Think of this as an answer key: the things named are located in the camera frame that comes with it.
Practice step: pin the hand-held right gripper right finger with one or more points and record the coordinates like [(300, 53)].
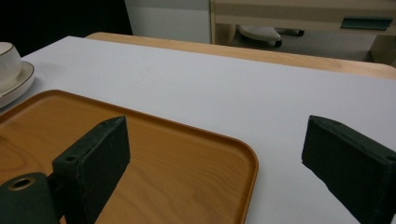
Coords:
[(351, 161)]

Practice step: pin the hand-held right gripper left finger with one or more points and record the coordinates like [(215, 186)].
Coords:
[(93, 161)]

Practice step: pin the wooden tray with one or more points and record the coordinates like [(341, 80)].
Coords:
[(174, 174)]

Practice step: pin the white saucer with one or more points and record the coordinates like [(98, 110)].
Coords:
[(21, 82)]

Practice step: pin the white cup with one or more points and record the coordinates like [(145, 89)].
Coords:
[(7, 67)]

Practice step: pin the beige cabinet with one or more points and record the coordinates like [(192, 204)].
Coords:
[(305, 18)]

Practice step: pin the white chair base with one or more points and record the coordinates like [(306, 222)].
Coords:
[(261, 33)]

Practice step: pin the white cabinet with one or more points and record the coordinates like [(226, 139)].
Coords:
[(169, 20)]

